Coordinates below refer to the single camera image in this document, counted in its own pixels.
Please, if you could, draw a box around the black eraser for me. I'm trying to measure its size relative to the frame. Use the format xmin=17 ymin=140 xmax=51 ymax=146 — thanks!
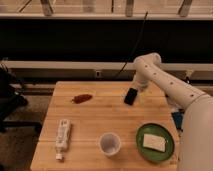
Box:
xmin=124 ymin=88 xmax=138 ymax=105

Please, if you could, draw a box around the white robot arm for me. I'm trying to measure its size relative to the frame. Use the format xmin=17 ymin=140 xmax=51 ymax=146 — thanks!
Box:
xmin=133 ymin=53 xmax=213 ymax=171

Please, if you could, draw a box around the blue connector box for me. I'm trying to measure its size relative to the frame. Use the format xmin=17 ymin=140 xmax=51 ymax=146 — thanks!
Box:
xmin=172 ymin=112 xmax=183 ymax=130

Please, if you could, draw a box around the green plate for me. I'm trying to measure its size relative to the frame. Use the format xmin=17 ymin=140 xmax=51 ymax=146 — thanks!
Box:
xmin=136 ymin=123 xmax=175 ymax=163

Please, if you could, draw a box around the white sponge block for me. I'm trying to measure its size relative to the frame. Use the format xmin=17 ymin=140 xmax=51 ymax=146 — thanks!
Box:
xmin=143 ymin=134 xmax=166 ymax=152

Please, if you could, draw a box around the red chili pepper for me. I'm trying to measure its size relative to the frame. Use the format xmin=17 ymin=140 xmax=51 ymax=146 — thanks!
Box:
xmin=72 ymin=94 xmax=92 ymax=104

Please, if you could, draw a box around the black office chair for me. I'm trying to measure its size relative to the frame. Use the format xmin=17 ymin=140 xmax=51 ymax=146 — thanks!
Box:
xmin=0 ymin=67 xmax=42 ymax=133

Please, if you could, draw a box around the black hanging cable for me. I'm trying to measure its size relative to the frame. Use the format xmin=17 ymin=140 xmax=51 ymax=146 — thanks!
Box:
xmin=113 ymin=10 xmax=150 ymax=80

